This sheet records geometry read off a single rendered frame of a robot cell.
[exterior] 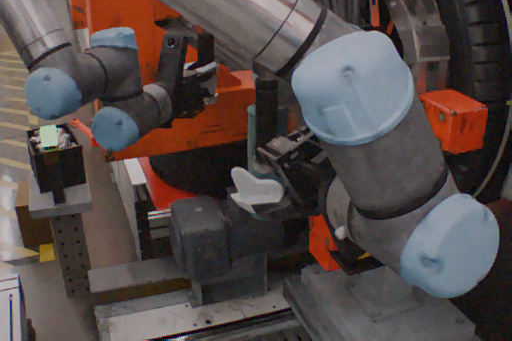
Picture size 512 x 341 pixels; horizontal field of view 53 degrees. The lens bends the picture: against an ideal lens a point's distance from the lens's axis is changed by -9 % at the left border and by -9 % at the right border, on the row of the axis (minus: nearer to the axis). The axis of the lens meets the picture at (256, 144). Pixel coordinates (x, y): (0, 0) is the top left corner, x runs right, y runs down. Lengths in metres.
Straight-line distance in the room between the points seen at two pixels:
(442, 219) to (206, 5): 0.24
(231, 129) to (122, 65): 0.72
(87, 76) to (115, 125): 0.11
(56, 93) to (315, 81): 0.47
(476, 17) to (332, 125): 0.56
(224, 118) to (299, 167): 0.97
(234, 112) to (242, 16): 1.07
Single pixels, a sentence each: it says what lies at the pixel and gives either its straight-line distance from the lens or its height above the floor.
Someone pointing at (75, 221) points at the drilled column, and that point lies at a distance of 1.70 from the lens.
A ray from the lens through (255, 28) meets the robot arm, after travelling 0.44.
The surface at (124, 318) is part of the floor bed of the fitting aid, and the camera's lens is 1.63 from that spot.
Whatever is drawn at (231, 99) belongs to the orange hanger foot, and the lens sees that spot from 1.49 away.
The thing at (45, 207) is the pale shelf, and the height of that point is 0.45.
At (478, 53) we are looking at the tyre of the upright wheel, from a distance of 0.87.
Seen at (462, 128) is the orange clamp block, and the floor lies 0.86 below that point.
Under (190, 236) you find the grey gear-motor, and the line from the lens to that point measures 1.39.
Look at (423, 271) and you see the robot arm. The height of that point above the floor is 0.92.
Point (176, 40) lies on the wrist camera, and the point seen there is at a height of 0.91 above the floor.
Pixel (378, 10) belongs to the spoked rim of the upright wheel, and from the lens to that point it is 1.12.
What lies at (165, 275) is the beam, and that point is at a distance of 1.68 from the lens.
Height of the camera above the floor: 1.14
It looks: 24 degrees down
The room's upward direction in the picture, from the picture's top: straight up
